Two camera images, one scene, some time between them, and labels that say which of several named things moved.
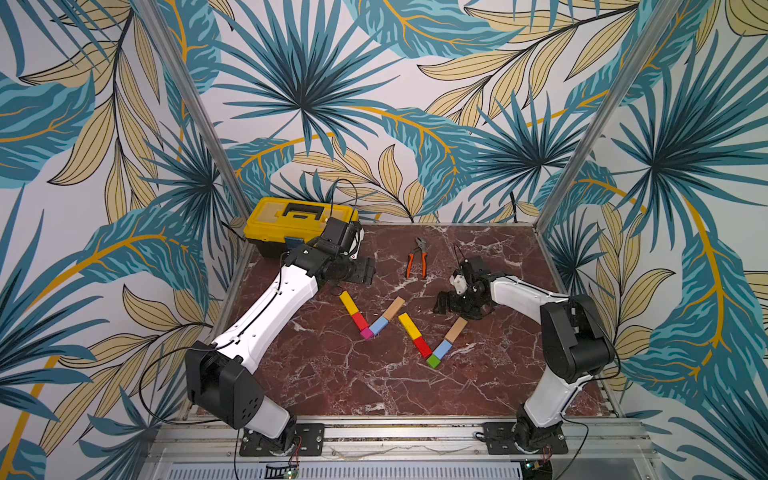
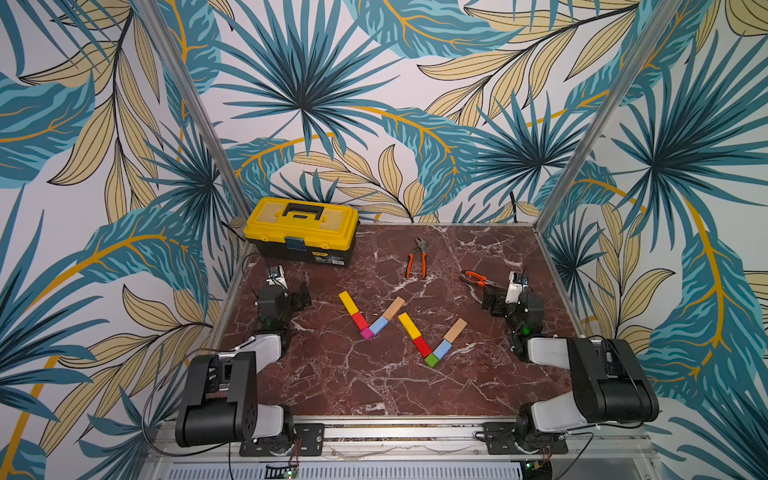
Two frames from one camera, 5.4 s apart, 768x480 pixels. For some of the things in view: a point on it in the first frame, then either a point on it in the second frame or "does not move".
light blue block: [442, 349] does not move
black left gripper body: [355, 269] to [294, 304]
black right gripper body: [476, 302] to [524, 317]
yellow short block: [349, 303] does not move
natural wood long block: [456, 329] does not move
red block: [423, 347] does not move
